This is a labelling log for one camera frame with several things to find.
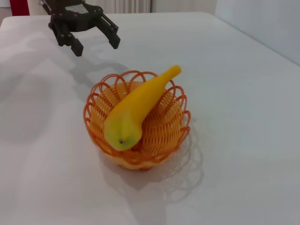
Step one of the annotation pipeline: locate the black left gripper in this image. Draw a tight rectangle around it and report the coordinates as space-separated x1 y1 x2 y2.
44 0 122 57

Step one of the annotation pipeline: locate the yellow banana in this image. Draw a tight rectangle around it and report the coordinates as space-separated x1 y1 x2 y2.
104 65 182 152

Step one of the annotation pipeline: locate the orange plastic woven basket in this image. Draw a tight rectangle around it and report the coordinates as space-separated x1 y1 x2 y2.
83 69 192 171

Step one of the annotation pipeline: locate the white pleated curtain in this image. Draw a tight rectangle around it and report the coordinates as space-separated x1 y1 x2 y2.
106 0 152 14

